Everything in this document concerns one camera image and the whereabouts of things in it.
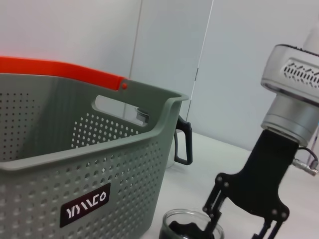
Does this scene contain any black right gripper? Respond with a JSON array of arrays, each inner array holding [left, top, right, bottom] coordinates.
[[202, 128, 299, 239]]

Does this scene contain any glass teacup black holder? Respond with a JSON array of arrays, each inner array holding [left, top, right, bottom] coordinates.
[[162, 208, 225, 239]]

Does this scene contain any grey perforated storage bin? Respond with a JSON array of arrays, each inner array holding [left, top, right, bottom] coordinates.
[[0, 72, 190, 239]]

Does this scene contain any right gripper cable connector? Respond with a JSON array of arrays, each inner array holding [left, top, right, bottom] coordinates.
[[293, 134, 319, 176]]

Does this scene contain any glass pitcher black handle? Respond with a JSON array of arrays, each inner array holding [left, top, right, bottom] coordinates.
[[123, 103, 194, 170]]

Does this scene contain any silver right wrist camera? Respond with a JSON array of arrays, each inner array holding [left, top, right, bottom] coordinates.
[[260, 44, 319, 108]]

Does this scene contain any orange bin handle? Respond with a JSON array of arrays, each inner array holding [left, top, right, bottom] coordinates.
[[0, 56, 128, 92]]

